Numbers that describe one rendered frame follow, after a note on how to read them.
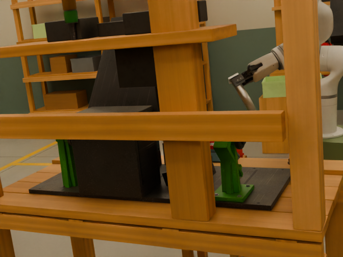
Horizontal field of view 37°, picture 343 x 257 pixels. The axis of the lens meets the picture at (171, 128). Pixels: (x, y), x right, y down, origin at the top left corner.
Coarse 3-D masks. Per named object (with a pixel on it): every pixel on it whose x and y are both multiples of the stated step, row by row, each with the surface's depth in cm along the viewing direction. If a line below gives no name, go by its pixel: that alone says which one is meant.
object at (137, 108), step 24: (72, 144) 207; (96, 144) 202; (120, 144) 198; (144, 144) 201; (96, 168) 205; (120, 168) 200; (144, 168) 201; (96, 192) 208; (120, 192) 203; (144, 192) 202
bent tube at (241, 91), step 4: (232, 76) 180; (228, 80) 183; (232, 84) 182; (240, 84) 180; (236, 88) 181; (240, 88) 180; (244, 88) 181; (240, 92) 180; (244, 92) 179; (240, 96) 180; (244, 96) 179; (248, 96) 179; (244, 100) 179; (248, 100) 179; (244, 104) 180; (248, 104) 179; (252, 104) 180; (248, 108) 180; (252, 108) 180
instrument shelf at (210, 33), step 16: (176, 32) 160; (192, 32) 157; (208, 32) 155; (224, 32) 165; (0, 48) 191; (16, 48) 188; (32, 48) 185; (48, 48) 182; (64, 48) 179; (80, 48) 176; (96, 48) 173; (112, 48) 171
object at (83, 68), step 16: (16, 0) 801; (32, 0) 840; (48, 0) 772; (80, 0) 754; (96, 0) 749; (112, 0) 791; (16, 16) 803; (32, 16) 843; (96, 16) 755; (112, 16) 793; (16, 32) 810; (64, 64) 802; (80, 64) 788; (96, 64) 788; (208, 64) 761; (32, 80) 817; (48, 80) 807; (208, 80) 765; (32, 96) 835; (48, 96) 827; (64, 96) 818; (80, 96) 823; (208, 96) 772; (32, 112) 838; (48, 112) 824; (64, 112) 811
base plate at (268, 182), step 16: (160, 176) 224; (256, 176) 211; (272, 176) 209; (288, 176) 207; (32, 192) 226; (48, 192) 222; (64, 192) 218; (160, 192) 205; (256, 192) 194; (272, 192) 192; (240, 208) 185; (256, 208) 182; (272, 208) 181
